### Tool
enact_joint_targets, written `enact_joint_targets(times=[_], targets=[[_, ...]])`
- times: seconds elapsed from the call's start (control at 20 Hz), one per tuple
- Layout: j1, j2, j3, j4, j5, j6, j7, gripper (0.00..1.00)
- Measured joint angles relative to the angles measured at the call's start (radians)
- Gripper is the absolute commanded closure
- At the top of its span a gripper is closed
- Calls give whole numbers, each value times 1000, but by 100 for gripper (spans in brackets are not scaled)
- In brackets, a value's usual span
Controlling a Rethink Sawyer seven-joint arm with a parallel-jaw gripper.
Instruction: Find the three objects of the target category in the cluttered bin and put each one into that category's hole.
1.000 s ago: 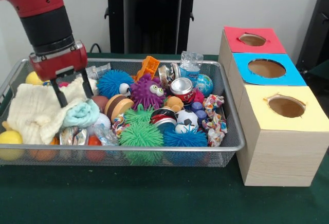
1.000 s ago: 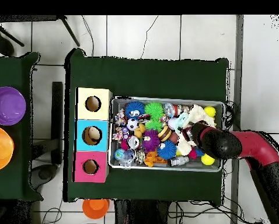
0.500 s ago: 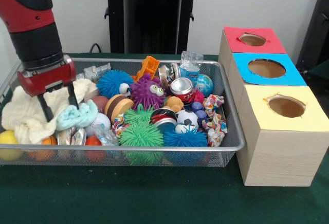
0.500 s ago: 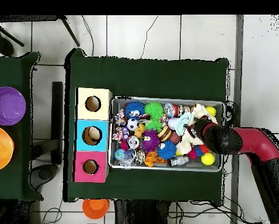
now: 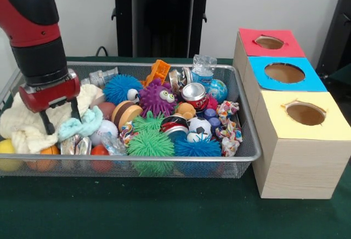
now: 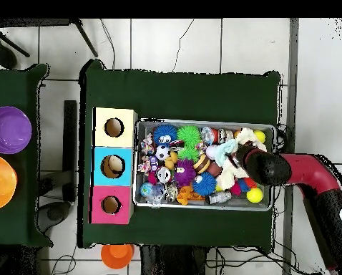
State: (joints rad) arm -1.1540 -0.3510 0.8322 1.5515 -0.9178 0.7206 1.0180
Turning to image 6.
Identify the light blue cloth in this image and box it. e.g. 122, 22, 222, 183
215, 138, 240, 161

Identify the cream white waffle cloth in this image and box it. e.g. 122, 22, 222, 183
215, 127, 268, 191

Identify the purple plastic bowl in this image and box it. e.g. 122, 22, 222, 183
0, 105, 33, 155

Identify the wooden box with three holes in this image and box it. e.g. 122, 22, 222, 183
88, 107, 139, 225

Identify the small soccer ball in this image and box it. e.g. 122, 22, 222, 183
155, 145, 171, 161

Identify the blue spiky ball with eyes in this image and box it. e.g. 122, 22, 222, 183
152, 124, 178, 147
192, 171, 218, 197

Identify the large green spiky ball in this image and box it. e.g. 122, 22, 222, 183
176, 125, 202, 147

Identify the purple spiky ball with eyes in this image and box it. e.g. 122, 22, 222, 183
173, 158, 197, 187

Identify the toy hamburger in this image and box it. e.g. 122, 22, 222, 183
192, 154, 211, 175

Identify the yellow foam ball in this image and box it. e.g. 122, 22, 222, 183
245, 187, 264, 204
253, 130, 267, 144

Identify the black upright panel stand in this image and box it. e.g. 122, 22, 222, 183
36, 100, 78, 233

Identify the orange plastic cup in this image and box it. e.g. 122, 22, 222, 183
100, 243, 135, 270

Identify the black tripod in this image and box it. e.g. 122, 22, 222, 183
0, 18, 99, 58

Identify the dark green side tablecloth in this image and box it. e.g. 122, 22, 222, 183
0, 63, 53, 249

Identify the person's foot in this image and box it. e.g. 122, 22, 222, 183
0, 26, 19, 69

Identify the shallow wire mesh bin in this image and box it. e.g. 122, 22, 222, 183
132, 117, 277, 212

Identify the thin black floor cable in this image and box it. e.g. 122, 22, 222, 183
172, 18, 195, 73

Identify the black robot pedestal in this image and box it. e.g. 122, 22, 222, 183
139, 245, 209, 275

